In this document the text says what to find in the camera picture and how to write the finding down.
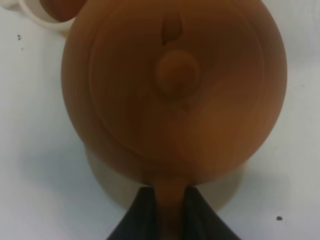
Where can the beige round teapot saucer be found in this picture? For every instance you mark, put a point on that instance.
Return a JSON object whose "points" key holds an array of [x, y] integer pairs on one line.
{"points": [[123, 190]]}

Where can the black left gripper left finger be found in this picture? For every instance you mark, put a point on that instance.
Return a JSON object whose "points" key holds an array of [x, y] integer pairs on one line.
{"points": [[140, 221]]}

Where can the far white teacup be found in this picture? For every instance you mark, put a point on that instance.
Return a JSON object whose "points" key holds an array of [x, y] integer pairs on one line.
{"points": [[55, 15]]}

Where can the brown clay teapot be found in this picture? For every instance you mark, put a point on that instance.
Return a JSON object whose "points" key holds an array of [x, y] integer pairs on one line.
{"points": [[173, 93]]}

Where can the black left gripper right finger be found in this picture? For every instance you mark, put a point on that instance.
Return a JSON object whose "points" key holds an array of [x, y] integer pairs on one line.
{"points": [[200, 222]]}

